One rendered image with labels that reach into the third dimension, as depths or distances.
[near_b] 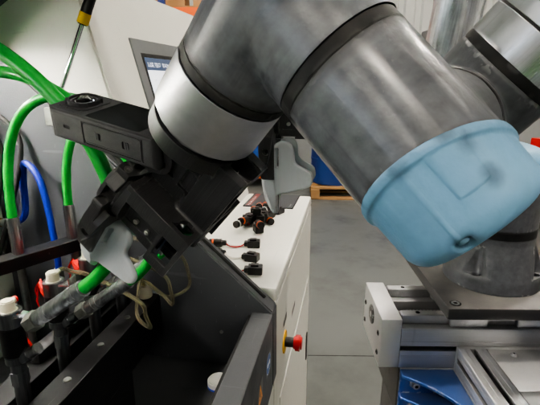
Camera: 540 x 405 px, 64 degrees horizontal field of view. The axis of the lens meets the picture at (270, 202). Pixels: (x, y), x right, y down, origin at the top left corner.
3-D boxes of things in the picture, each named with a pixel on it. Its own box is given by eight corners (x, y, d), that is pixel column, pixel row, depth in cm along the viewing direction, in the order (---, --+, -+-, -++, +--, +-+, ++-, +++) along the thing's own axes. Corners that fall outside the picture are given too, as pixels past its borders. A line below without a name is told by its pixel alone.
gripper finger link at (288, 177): (310, 222, 50) (312, 143, 48) (260, 219, 52) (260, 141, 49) (312, 214, 53) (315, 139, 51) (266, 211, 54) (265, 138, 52)
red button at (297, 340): (300, 360, 95) (300, 339, 93) (282, 358, 95) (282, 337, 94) (303, 346, 100) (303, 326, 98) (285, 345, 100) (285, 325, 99)
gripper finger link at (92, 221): (76, 261, 36) (114, 199, 31) (63, 248, 36) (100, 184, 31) (116, 235, 40) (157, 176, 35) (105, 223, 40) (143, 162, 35)
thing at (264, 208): (272, 237, 110) (272, 217, 108) (231, 235, 111) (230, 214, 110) (285, 211, 131) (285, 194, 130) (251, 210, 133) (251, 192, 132)
